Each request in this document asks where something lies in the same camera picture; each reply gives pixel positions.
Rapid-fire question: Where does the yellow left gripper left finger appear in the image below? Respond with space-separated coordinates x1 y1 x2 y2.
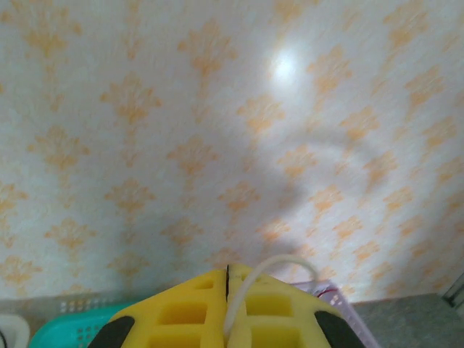
88 270 229 348

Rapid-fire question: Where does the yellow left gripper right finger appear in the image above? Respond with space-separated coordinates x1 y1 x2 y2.
224 263 363 348

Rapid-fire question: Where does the white cable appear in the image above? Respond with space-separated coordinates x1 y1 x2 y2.
223 254 320 344

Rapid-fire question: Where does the lilac perforated plastic basket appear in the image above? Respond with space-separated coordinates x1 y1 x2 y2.
289 278 380 348

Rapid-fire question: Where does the teal perforated plastic basket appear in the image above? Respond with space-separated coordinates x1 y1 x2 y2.
28 300 138 348

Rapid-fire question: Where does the white perforated plastic basket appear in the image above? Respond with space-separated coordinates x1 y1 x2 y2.
0 295 120 348

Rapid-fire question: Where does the aluminium frame post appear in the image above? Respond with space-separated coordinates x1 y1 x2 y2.
440 270 464 309

